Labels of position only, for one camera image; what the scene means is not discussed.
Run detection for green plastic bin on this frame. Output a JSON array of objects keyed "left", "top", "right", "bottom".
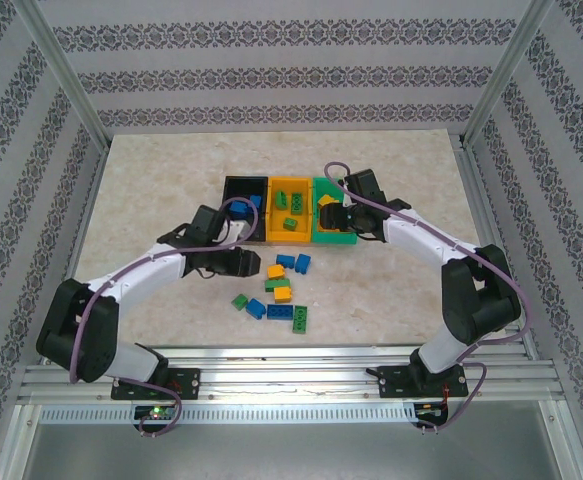
[{"left": 311, "top": 175, "right": 360, "bottom": 247}]

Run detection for yellow plastic bin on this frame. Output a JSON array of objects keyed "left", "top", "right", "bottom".
[{"left": 265, "top": 175, "right": 317, "bottom": 245}]

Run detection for black plastic bin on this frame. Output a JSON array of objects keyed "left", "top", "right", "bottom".
[{"left": 222, "top": 174, "right": 271, "bottom": 245}]

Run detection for circuit board with green light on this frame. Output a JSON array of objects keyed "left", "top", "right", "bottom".
[{"left": 135, "top": 405, "right": 178, "bottom": 422}]

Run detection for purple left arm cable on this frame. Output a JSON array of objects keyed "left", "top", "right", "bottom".
[{"left": 69, "top": 197, "right": 260, "bottom": 438}]

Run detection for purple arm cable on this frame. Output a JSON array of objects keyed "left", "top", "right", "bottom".
[
  {"left": 323, "top": 161, "right": 533, "bottom": 437},
  {"left": 69, "top": 197, "right": 260, "bottom": 438}
]

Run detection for aluminium front rail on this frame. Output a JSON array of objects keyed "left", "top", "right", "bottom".
[{"left": 18, "top": 344, "right": 565, "bottom": 404}]

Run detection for aluminium side rail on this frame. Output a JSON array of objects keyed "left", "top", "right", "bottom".
[
  {"left": 458, "top": 134, "right": 542, "bottom": 361},
  {"left": 40, "top": 144, "right": 115, "bottom": 364}
]

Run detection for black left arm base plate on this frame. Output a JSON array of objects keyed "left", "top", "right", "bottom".
[{"left": 110, "top": 367, "right": 202, "bottom": 402}]

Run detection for grey slotted cable duct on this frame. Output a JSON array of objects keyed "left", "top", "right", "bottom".
[{"left": 38, "top": 403, "right": 417, "bottom": 423}]

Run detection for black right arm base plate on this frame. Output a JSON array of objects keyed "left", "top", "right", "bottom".
[{"left": 366, "top": 364, "right": 469, "bottom": 400}]

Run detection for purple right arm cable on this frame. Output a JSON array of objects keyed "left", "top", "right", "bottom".
[{"left": 323, "top": 161, "right": 533, "bottom": 437}]

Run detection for aluminium frame post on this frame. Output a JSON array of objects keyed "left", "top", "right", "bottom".
[
  {"left": 10, "top": 0, "right": 113, "bottom": 151},
  {"left": 462, "top": 0, "right": 570, "bottom": 147}
]

